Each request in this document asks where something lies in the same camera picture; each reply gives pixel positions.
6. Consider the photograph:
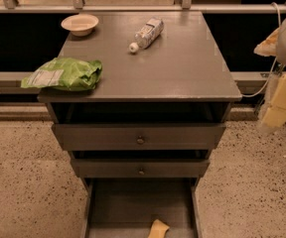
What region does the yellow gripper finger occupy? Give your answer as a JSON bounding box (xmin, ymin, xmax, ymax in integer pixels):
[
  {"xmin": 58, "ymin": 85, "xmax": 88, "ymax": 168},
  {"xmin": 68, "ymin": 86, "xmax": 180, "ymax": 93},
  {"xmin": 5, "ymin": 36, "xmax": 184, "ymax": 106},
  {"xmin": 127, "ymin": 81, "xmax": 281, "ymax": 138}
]
[
  {"xmin": 253, "ymin": 29, "xmax": 279, "ymax": 57},
  {"xmin": 257, "ymin": 105, "xmax": 286, "ymax": 133}
]

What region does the grey top drawer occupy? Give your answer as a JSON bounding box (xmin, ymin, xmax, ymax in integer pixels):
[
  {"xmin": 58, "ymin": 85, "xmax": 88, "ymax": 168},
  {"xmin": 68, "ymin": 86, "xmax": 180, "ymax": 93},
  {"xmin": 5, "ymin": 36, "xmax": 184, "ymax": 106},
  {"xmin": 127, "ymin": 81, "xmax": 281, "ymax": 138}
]
[{"xmin": 52, "ymin": 123, "xmax": 225, "ymax": 151}]

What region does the beige bowl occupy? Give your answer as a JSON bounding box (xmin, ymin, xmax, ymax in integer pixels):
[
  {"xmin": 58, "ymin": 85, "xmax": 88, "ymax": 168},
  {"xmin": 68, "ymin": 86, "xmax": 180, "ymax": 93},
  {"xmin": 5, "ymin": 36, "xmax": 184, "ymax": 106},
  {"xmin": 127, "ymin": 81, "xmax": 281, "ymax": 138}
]
[{"xmin": 61, "ymin": 14, "xmax": 99, "ymax": 37}]

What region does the clear plastic water bottle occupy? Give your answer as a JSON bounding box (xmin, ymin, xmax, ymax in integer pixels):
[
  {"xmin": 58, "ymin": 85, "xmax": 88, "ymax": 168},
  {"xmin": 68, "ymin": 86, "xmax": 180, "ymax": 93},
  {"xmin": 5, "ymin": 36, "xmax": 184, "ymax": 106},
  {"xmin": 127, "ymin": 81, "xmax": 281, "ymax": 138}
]
[{"xmin": 129, "ymin": 17, "xmax": 164, "ymax": 54}]

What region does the green chip bag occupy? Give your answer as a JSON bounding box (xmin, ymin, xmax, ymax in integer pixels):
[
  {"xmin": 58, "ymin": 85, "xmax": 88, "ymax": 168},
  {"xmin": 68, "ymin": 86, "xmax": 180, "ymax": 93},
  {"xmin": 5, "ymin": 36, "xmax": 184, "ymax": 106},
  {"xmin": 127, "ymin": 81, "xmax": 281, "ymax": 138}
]
[{"xmin": 21, "ymin": 58, "xmax": 102, "ymax": 91}]

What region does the yellow sponge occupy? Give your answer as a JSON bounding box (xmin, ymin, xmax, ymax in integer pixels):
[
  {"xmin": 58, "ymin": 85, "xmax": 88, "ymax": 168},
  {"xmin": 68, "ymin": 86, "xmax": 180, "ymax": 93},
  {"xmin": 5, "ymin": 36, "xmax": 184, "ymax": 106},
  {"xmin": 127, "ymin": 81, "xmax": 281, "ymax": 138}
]
[{"xmin": 148, "ymin": 219, "xmax": 170, "ymax": 238}]

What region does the grey wooden drawer cabinet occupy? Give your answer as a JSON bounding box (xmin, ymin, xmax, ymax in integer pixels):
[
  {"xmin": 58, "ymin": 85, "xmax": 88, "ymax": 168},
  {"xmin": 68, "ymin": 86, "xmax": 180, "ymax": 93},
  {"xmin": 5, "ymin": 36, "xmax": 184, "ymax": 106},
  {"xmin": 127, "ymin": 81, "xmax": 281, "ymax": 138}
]
[{"xmin": 37, "ymin": 11, "xmax": 243, "ymax": 238}]

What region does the white cable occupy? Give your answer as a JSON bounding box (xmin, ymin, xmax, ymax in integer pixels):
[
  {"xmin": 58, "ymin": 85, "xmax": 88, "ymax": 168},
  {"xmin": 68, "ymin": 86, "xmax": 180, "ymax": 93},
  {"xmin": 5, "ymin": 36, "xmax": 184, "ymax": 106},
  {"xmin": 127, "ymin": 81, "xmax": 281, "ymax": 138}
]
[{"xmin": 241, "ymin": 1, "xmax": 283, "ymax": 99}]

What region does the grey middle drawer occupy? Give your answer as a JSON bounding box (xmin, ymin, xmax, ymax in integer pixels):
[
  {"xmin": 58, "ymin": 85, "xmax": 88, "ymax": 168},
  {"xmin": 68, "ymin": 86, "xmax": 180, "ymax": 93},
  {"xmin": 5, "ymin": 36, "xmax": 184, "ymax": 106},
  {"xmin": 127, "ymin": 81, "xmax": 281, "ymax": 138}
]
[{"xmin": 71, "ymin": 159, "xmax": 210, "ymax": 179}]

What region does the grey bottom drawer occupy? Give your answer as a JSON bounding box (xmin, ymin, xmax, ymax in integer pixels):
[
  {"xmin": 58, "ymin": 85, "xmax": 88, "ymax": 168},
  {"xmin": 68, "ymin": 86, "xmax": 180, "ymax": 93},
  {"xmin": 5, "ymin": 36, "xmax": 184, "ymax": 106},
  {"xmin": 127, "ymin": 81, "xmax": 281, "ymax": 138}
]
[{"xmin": 80, "ymin": 178, "xmax": 203, "ymax": 238}]

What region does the grey drawer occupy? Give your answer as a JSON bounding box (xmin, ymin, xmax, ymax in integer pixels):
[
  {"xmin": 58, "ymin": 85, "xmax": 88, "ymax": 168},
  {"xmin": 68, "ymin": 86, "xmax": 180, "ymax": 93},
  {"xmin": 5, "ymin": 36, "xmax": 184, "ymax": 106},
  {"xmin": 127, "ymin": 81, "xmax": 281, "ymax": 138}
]
[
  {"xmin": 52, "ymin": 123, "xmax": 225, "ymax": 151},
  {"xmin": 71, "ymin": 159, "xmax": 210, "ymax": 179},
  {"xmin": 80, "ymin": 178, "xmax": 203, "ymax": 238}
]

